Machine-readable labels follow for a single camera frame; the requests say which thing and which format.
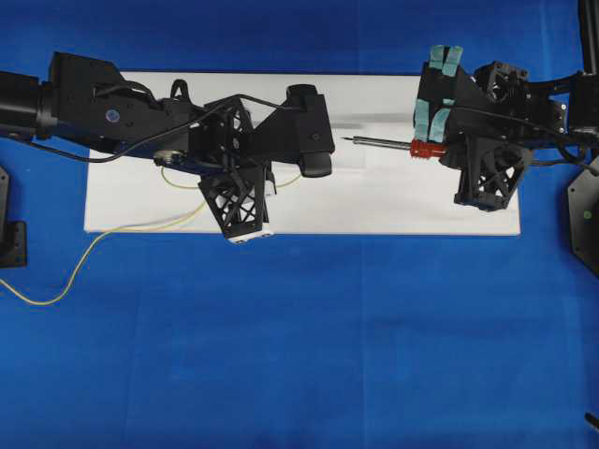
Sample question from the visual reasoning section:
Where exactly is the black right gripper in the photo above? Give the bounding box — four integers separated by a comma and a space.
414, 45, 569, 162

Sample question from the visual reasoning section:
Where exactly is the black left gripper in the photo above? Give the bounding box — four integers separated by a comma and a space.
189, 84, 335, 178

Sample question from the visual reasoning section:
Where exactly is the red-handled soldering iron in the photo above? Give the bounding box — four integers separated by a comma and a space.
343, 136, 446, 159

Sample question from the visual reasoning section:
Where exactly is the yellow solder wire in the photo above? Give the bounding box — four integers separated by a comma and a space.
0, 166, 303, 308

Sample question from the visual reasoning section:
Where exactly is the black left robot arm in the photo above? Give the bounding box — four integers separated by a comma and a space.
1, 52, 335, 178

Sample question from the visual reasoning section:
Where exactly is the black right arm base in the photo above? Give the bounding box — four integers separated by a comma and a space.
566, 170, 598, 276

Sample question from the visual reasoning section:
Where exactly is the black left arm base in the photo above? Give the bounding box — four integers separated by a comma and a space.
0, 167, 27, 268

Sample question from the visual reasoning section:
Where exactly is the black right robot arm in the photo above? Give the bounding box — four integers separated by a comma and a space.
408, 1, 598, 169

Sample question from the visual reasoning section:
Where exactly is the white foam board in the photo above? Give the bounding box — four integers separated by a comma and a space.
83, 73, 520, 236

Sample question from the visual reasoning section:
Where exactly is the blue table cloth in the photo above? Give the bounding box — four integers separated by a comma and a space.
1, 1, 598, 448

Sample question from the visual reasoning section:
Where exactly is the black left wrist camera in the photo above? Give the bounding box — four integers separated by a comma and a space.
198, 163, 276, 244

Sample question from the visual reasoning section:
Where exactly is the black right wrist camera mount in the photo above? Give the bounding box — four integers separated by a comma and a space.
454, 137, 533, 212

